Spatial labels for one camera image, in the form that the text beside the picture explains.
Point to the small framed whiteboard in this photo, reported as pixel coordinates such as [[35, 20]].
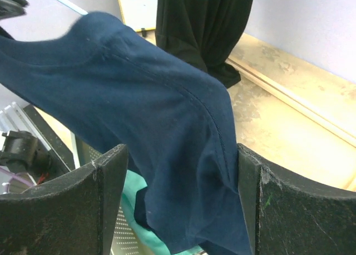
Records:
[[139, 14]]

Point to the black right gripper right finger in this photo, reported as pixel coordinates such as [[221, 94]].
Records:
[[286, 213]]

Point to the white perforated laundry basket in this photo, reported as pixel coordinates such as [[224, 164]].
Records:
[[124, 239]]

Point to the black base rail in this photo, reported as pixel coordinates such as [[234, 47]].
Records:
[[31, 151]]

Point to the teal t shirt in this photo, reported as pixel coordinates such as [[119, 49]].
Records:
[[133, 206]]

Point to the wooden clothes rack frame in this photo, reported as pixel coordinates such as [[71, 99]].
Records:
[[306, 128]]

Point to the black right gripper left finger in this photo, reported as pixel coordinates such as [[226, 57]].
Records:
[[72, 214]]

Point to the navy blue t shirt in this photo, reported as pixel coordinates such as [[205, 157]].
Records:
[[109, 86]]

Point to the black printed t shirt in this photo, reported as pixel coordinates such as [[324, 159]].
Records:
[[203, 33]]

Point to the light blue wire hanger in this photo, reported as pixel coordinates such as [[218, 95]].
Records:
[[73, 7]]

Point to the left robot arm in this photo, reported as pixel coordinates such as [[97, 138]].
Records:
[[13, 8]]

